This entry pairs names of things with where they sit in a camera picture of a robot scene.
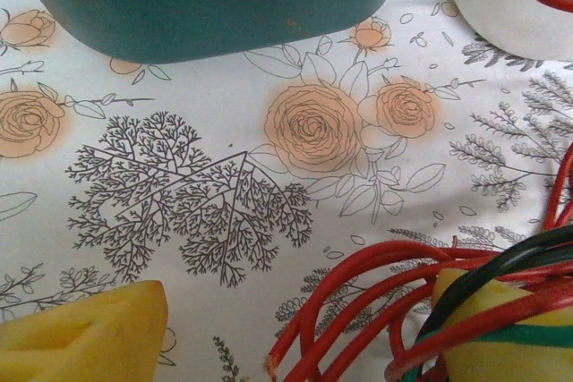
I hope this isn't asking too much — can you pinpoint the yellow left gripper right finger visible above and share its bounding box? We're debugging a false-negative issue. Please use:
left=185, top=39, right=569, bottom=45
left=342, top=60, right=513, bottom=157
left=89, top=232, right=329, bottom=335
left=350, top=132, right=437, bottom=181
left=432, top=267, right=573, bottom=382

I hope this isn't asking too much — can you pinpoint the green cable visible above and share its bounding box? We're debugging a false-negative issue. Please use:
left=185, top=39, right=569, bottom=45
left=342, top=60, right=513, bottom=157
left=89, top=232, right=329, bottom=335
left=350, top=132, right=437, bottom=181
left=400, top=322, right=573, bottom=382

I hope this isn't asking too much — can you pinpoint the white plastic bin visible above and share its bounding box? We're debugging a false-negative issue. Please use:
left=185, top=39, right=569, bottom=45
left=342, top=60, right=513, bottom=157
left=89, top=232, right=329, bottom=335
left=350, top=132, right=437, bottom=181
left=436, top=0, right=573, bottom=61

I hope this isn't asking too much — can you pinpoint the black cable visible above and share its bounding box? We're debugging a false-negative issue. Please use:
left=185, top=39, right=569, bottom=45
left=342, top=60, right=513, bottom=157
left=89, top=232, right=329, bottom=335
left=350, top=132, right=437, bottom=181
left=415, top=227, right=573, bottom=343

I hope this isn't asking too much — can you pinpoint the floral tablecloth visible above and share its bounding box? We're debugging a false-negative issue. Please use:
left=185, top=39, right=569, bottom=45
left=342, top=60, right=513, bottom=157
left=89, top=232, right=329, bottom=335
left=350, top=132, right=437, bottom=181
left=0, top=0, right=573, bottom=382

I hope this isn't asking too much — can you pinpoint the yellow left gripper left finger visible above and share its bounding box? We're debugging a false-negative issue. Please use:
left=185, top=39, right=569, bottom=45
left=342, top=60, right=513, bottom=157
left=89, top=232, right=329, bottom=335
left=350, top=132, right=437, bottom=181
left=0, top=280, right=169, bottom=382

